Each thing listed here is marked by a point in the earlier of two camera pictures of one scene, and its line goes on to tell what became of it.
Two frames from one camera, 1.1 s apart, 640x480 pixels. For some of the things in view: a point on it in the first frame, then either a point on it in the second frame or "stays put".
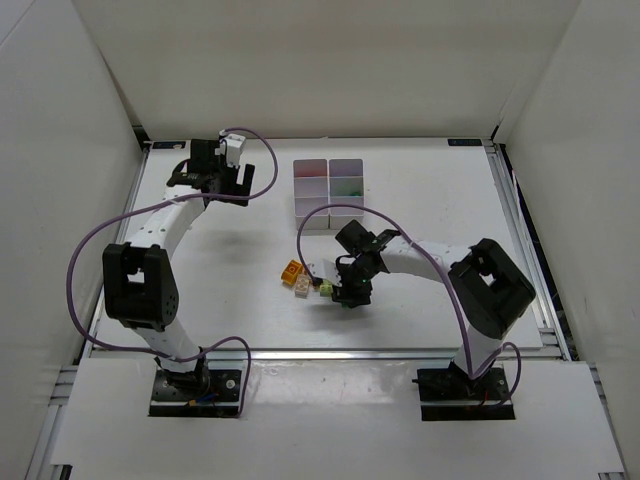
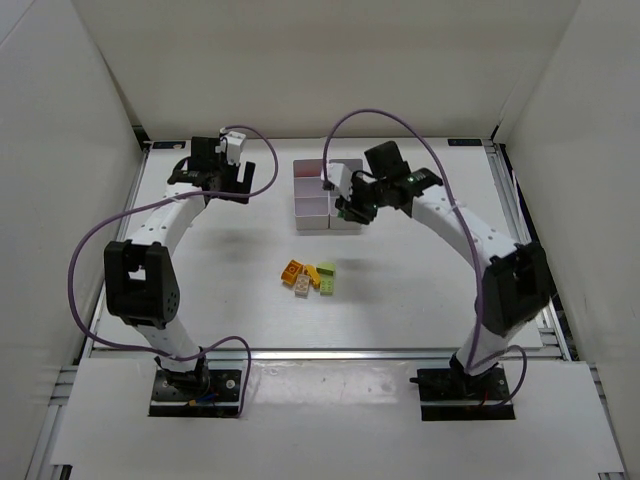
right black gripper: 347,288 to 354,206
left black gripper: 239,185 stays put
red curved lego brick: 311,172 stays put
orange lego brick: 291,271 stays put
